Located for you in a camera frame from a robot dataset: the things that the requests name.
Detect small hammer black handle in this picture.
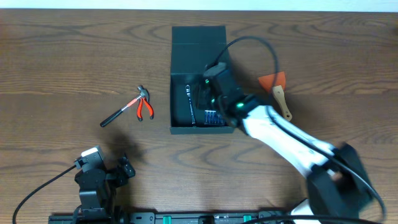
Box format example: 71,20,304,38
99,85,154,128

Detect orange scraper wooden handle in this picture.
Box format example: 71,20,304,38
258,72,292,121

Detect silver combination wrench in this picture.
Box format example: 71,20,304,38
185,85,196,124

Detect red handled pliers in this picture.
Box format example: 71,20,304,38
136,96,155,122

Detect black open gift box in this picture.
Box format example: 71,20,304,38
170,26,234,134

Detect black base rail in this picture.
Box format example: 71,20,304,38
48,210,360,224

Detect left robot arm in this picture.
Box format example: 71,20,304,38
72,152,136,224

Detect precision screwdriver set case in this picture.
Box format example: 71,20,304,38
204,110,226,126

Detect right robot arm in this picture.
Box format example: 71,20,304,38
193,79,379,223

